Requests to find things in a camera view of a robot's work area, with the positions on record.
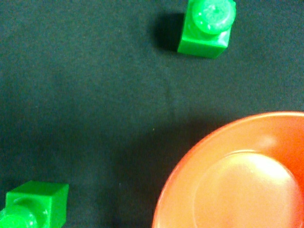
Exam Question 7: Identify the green block with stud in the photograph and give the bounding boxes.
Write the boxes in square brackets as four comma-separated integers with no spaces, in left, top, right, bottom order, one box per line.
[178,0,236,59]

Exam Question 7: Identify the red plastic bowl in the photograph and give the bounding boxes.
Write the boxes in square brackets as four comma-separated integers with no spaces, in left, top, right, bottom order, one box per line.
[152,112,304,228]

